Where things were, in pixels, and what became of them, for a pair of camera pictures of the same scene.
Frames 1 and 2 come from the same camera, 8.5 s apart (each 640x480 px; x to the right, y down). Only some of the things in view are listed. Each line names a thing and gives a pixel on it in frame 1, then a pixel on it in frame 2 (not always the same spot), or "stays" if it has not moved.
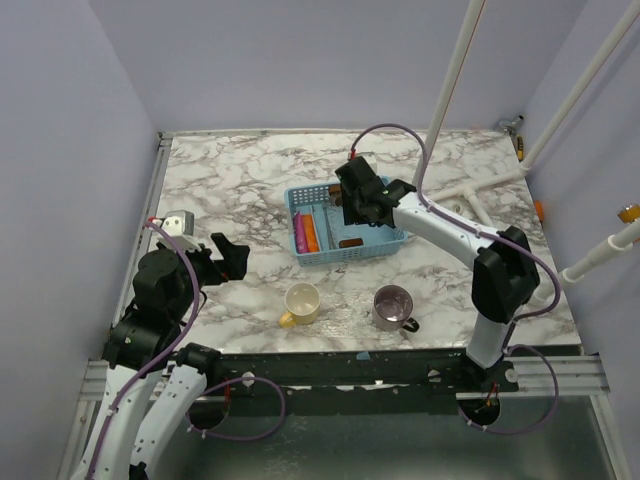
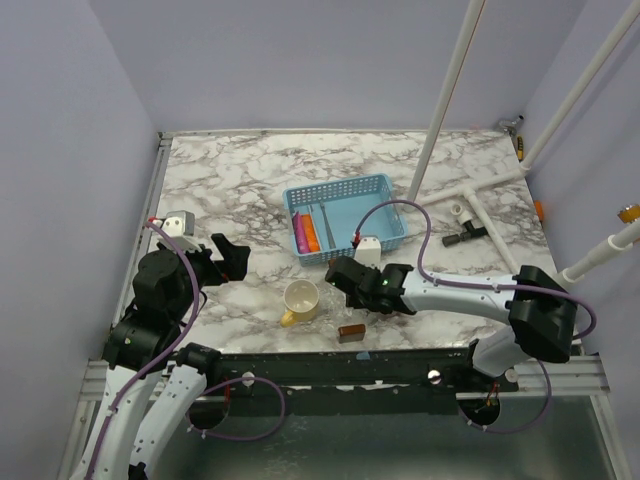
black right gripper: (350, 216) -> (353, 302)
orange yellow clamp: (629, 214) stays
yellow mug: (303, 305) stays
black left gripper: (235, 256) stays
